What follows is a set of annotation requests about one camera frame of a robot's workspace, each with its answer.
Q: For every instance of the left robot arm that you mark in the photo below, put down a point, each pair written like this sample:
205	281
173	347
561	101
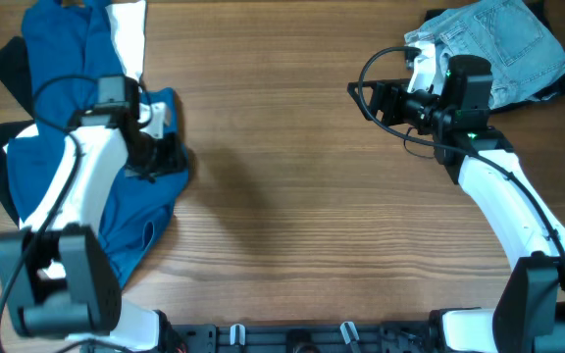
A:
56	280

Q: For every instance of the black garment on left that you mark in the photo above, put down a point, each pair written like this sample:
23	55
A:
15	76

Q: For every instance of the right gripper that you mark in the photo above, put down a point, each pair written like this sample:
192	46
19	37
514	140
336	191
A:
382	99

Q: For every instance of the white t-shirt with black print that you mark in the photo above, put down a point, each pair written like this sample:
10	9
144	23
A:
68	44

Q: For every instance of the blue polo shirt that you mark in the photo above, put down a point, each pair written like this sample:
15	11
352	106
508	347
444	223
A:
136	213

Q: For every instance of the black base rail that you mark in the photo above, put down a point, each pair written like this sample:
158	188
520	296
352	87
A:
348	337

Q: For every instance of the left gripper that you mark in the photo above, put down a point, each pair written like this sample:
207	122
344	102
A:
169	158

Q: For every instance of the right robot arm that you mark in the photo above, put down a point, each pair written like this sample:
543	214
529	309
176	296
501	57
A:
530	314

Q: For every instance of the light blue denim shorts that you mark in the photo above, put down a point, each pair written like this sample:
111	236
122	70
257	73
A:
513	44

